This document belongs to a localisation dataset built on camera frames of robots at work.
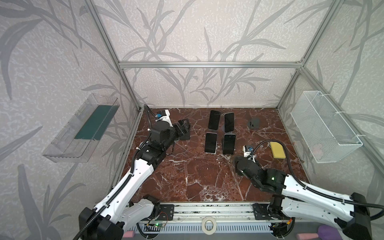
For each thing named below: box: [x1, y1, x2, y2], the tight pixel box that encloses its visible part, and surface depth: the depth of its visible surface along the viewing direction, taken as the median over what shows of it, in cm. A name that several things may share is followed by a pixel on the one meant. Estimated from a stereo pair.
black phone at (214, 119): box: [208, 109, 221, 130], surface depth 101 cm
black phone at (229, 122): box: [224, 112, 235, 133], surface depth 101 cm
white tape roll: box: [201, 216, 217, 235], surface depth 71 cm
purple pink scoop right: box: [296, 225, 343, 240], surface depth 68 cm
